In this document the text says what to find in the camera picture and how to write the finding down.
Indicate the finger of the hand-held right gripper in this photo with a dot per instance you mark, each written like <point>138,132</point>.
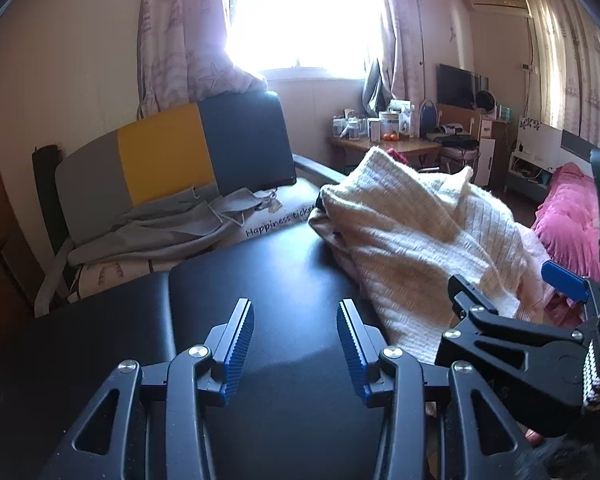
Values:
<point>485,310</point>
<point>562,280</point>

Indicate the grey garment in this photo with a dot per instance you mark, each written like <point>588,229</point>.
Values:
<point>175,225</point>

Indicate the tricolour backrest armchair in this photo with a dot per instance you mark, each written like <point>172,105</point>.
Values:
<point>170,150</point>

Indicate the bright window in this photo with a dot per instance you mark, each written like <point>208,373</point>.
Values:
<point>305,15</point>

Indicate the pink ruffled bedspread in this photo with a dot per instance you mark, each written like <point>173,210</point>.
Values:
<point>570,220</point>

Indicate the white flower print board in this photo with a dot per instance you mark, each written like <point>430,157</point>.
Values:
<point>540,132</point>

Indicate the striped beige curtain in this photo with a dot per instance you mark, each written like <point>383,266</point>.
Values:
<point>575,60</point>

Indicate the white air conditioner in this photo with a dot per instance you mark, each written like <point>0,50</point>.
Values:
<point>497,2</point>

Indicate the black monitor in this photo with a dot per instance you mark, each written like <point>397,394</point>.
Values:
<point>457,85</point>

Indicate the wooden desk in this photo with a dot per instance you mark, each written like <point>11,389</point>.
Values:
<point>385,146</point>

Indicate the white cabinet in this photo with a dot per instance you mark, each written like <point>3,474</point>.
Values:
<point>486,160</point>

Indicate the oranges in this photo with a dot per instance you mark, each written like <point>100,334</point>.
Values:
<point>391,136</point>

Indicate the wooden chair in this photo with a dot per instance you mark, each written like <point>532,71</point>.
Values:
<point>460,145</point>

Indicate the black round fan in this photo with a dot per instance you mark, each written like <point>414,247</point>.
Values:
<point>484,100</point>

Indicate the pink patterned curtain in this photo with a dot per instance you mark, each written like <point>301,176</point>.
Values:
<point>402,35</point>
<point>185,35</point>

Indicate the black rolled mat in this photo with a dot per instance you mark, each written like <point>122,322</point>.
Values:
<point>47,185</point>

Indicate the low white shelf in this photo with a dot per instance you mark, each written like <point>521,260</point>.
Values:
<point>530,172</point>

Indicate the blue bag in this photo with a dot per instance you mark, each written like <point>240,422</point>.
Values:
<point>428,120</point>

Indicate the metal pole stand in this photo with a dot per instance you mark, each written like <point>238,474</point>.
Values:
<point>423,50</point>

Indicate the dark red garment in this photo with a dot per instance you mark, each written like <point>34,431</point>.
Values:
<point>397,156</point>

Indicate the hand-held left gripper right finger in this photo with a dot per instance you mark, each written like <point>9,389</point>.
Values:
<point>357,360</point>

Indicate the cream knitted sweater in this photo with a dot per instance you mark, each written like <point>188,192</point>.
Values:
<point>410,240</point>

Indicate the beige garment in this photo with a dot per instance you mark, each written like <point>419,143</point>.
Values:
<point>337,240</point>

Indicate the cluster of jars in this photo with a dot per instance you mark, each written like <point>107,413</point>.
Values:
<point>370,127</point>

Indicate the printed white cushion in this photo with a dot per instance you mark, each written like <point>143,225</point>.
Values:
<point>260,232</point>

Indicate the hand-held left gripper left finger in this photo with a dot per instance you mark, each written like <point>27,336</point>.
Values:
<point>232,360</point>

